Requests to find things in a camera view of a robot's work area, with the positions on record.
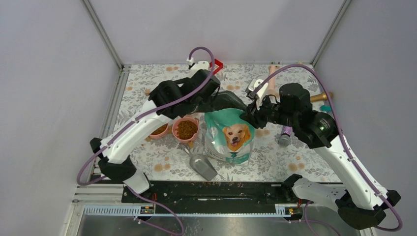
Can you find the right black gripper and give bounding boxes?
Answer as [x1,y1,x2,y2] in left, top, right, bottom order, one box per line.
[239,92,298,128]

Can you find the gold microphone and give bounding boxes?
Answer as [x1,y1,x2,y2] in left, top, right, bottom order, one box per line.
[310,92,328,103]

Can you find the teal small block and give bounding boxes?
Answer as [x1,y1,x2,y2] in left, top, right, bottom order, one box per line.
[320,105,332,112]

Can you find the pink pet bowl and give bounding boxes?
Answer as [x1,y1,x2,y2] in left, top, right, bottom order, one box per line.
[172,117,200,149]

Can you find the pink cylinder toy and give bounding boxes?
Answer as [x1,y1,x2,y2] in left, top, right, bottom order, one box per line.
[267,64,277,95]

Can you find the green silver pet food bag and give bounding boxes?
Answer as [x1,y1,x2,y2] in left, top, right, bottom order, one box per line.
[204,91,255,165]

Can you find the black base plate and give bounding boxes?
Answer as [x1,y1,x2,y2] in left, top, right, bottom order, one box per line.
[121,180,307,215]

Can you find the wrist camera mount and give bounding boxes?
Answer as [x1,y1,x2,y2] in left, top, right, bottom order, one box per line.
[245,79,268,109]
[186,57,209,78]

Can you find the purple cable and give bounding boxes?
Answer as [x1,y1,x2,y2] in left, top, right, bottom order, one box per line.
[249,63,404,233]
[76,46,216,187]

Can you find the red small box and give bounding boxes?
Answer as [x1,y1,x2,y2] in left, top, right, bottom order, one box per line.
[209,59,224,75]

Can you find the purple glitter microphone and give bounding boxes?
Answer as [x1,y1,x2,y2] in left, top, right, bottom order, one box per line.
[278,126,292,147]

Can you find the metal scissors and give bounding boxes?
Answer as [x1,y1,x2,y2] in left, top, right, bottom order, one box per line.
[179,144,218,181]

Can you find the pink scoop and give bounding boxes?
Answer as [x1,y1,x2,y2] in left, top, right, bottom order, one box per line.
[145,123,170,141]

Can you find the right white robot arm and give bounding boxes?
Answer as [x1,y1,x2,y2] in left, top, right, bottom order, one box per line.
[241,80,401,230]

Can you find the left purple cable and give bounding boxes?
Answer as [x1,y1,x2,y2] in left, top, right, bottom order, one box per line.
[76,46,216,187]

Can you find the floral table mat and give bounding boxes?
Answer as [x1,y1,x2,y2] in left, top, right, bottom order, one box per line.
[114,64,339,182]

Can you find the kibble in cat bowl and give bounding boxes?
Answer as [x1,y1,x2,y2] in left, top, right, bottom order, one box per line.
[151,124,168,135]

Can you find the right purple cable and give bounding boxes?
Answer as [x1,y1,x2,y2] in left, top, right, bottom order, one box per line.
[249,63,404,233]

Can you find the kibble in round bowl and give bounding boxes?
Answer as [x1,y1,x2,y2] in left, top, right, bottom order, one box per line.
[177,120,198,140]

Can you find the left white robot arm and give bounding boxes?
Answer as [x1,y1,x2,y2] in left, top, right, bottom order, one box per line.
[89,69,220,202]

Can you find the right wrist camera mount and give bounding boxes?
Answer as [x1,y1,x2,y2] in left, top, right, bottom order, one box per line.
[245,79,268,109]

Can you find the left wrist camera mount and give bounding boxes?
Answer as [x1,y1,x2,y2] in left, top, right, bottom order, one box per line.
[186,57,209,78]

